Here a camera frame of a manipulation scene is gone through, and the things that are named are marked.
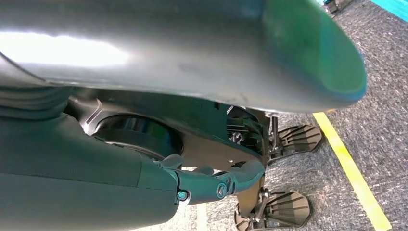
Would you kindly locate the robot left foot black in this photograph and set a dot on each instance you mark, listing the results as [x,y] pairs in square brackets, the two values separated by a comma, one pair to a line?
[299,138]

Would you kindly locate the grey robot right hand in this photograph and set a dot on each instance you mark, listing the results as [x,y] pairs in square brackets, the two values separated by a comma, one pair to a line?
[79,178]

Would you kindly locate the blue steel shelf rack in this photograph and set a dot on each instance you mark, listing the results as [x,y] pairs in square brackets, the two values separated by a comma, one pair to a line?
[395,6]

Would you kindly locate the black caster wheel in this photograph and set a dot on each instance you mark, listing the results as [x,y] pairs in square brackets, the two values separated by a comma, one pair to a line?
[334,6]

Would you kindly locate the robot right leg black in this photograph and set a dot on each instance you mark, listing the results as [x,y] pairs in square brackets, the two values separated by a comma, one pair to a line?
[197,134]

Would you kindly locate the robot right foot black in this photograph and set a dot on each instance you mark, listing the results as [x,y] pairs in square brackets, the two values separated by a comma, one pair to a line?
[287,209]

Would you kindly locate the robot foot black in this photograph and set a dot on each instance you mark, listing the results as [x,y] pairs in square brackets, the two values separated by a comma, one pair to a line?
[287,209]
[299,138]

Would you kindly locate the robot right hip shell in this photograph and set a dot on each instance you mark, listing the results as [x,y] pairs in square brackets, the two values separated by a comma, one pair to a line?
[191,47]

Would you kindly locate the yellow floor tape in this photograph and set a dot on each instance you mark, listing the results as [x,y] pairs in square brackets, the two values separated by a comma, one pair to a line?
[350,172]

